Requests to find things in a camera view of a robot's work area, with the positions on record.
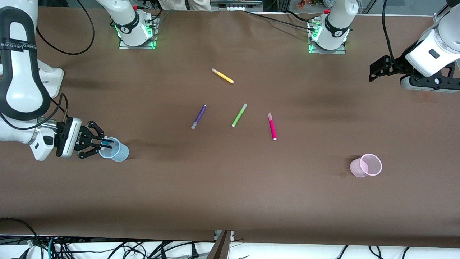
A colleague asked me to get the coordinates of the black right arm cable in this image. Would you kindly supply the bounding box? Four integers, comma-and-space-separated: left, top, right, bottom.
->
36, 0, 95, 55

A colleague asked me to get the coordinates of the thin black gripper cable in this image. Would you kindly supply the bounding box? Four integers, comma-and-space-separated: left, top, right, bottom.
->
0, 93, 69, 131

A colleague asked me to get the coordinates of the purple marker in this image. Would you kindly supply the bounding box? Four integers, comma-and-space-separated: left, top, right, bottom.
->
191, 105, 207, 130

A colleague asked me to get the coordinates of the yellow marker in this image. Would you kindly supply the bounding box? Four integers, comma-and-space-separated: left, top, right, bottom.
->
212, 68, 234, 84

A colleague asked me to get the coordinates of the dark support bar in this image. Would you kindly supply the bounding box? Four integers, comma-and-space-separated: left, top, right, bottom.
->
207, 230, 234, 259

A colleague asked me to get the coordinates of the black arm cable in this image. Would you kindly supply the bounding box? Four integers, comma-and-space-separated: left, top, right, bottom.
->
382, 0, 405, 71
36, 0, 95, 55

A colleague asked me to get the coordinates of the translucent pink cup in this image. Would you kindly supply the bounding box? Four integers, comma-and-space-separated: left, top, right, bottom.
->
350, 154, 382, 178

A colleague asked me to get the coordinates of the pink marker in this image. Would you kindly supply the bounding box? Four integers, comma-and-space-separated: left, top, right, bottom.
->
268, 113, 277, 141

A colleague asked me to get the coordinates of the white stand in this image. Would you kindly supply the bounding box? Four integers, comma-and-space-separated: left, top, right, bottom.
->
38, 59, 64, 98

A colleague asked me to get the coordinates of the grey power strip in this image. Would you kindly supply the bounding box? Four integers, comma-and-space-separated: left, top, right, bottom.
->
210, 0, 263, 11

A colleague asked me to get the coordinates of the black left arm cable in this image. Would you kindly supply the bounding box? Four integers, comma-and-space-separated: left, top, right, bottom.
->
382, 0, 405, 71

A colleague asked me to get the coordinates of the brown paper table cover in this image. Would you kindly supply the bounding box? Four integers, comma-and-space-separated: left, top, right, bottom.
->
0, 7, 460, 249

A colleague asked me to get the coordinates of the aluminium frame profile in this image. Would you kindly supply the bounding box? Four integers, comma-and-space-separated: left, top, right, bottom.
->
433, 7, 450, 26

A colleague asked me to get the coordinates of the green marker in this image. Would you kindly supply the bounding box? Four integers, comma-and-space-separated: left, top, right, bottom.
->
231, 103, 248, 127

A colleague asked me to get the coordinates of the colourful toy pile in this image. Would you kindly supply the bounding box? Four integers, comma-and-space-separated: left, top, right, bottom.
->
296, 0, 336, 9

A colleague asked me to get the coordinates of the translucent blue cup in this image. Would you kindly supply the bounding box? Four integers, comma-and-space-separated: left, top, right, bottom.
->
98, 137, 129, 162

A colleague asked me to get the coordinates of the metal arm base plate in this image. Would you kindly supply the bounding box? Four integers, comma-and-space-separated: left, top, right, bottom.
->
119, 14, 158, 50
308, 20, 347, 55

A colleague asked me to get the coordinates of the beige cloth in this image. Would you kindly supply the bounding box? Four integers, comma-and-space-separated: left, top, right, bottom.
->
158, 0, 211, 10

